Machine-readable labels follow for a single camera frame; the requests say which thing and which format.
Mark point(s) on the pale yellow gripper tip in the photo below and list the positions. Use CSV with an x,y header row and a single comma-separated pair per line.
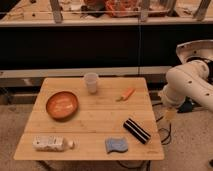
x,y
169,114

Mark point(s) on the orange ceramic bowl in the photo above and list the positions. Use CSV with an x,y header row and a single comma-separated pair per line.
x,y
62,105

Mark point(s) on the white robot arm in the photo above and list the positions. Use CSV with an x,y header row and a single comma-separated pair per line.
x,y
187,80

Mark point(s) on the white robot base shell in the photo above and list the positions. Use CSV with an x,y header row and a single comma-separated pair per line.
x,y
201,49

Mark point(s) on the black white striped block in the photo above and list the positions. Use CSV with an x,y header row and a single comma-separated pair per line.
x,y
138,132

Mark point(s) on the orange toy carrot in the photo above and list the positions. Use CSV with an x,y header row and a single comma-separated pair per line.
x,y
126,94

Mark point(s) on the wooden table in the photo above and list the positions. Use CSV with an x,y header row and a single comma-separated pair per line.
x,y
98,118

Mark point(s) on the blue sponge cloth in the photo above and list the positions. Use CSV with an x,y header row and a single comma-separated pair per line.
x,y
119,145

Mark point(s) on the translucent plastic cup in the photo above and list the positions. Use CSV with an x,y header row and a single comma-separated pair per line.
x,y
91,82

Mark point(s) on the white plastic bottle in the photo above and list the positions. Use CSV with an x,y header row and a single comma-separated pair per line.
x,y
52,143

